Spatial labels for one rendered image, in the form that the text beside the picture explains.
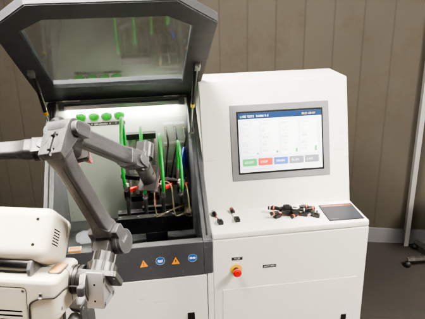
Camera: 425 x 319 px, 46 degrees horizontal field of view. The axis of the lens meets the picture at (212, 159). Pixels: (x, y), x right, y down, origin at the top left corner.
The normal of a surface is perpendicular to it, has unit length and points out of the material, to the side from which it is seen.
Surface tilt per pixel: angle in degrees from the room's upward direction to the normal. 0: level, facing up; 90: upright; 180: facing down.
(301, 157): 76
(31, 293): 82
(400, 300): 0
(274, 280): 90
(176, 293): 90
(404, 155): 90
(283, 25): 90
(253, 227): 0
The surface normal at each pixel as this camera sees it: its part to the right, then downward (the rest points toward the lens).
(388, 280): -0.02, -0.94
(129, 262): 0.15, 0.34
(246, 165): 0.14, 0.11
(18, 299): -0.13, 0.21
